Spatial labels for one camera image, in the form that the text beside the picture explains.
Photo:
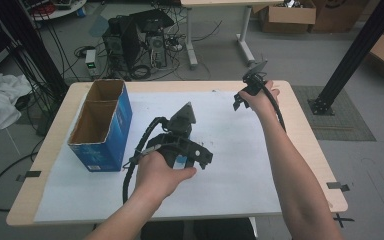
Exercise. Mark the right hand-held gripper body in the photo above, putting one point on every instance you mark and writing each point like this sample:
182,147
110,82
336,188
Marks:
255,80

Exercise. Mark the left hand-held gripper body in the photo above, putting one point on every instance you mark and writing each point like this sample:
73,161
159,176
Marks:
177,138

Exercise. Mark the person's right hand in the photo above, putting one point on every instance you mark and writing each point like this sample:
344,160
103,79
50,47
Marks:
263,100

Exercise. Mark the person's left hand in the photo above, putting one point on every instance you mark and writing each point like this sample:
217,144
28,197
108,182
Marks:
156,176

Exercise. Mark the white table mat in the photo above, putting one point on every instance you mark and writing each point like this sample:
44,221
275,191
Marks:
233,173

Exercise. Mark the blue cardboard box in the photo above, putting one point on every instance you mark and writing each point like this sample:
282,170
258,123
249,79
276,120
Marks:
113,133

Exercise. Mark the open brown cardboard box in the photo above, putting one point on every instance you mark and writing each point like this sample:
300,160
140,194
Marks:
288,18

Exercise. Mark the person's dark trousers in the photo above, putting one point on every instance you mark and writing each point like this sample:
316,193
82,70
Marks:
213,230

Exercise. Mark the white-legged desk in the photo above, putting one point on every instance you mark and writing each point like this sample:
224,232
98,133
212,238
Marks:
190,36

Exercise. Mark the light wooden table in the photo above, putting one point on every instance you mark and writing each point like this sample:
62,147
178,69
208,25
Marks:
308,146

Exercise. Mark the grey floor mat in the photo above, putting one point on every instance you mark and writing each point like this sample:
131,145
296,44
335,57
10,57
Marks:
350,123

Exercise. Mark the black computer tower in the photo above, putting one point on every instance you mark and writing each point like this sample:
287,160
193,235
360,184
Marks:
128,43

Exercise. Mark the closed brown cardboard box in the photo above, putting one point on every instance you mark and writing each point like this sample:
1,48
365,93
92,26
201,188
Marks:
340,15

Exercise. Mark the white power supply unit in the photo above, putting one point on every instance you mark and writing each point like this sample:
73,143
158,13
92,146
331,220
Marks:
90,63

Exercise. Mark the black tape strip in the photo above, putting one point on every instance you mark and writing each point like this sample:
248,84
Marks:
337,186
30,174

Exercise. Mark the round white table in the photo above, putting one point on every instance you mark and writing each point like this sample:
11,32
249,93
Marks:
61,10

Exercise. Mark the black aluminium frame post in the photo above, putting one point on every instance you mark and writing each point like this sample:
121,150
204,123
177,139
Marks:
356,53

